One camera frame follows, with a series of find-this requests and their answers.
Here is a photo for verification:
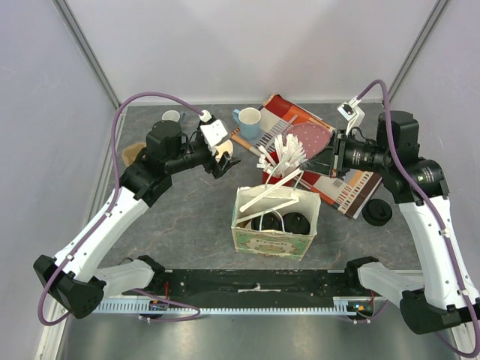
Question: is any single cardboard cup carrier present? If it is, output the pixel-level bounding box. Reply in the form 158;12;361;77
121;142;146;167

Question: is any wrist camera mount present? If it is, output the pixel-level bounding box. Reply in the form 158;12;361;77
199;109;230;155
337;97;365;135

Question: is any pink polka dot plate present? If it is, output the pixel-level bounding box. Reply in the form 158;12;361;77
287;122;332;159

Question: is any white grey ceramic mug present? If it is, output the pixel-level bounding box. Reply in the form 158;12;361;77
161;109;186;123

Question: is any light blue ceramic mug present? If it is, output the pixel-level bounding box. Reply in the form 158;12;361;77
232;107;261;140

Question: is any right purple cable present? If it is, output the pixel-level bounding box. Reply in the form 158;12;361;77
358;79;480;358

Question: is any aluminium frame rail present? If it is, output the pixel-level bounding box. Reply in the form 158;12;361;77
52;0;121;109

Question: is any white stir sticks bundle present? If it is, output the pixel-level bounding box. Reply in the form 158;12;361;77
256;133;307;178

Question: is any red cup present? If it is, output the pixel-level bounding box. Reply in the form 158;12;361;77
260;151;284;185

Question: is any purple cable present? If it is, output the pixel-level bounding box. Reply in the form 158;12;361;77
37;91;211;326
358;79;480;358

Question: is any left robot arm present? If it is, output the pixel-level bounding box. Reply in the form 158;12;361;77
34;119;239;319

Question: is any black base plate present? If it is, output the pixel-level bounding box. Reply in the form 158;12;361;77
146;269;378;298

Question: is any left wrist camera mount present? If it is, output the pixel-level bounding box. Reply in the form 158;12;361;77
199;109;230;155

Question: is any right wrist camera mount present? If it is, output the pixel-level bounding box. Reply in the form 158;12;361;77
337;97;365;135

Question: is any stack of black lids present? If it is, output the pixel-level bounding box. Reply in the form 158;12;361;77
361;199;393;227

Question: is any green paper gift bag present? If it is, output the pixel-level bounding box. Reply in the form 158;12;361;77
231;169;321;260

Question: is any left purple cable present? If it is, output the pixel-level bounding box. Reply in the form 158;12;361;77
37;91;211;326

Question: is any colourful magazine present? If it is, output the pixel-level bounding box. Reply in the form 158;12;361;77
232;94;381;218

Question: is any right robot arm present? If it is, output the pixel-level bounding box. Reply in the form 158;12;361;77
302;110;479;335

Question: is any white stir stick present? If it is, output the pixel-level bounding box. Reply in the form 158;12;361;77
239;168;304;212
235;195;299;224

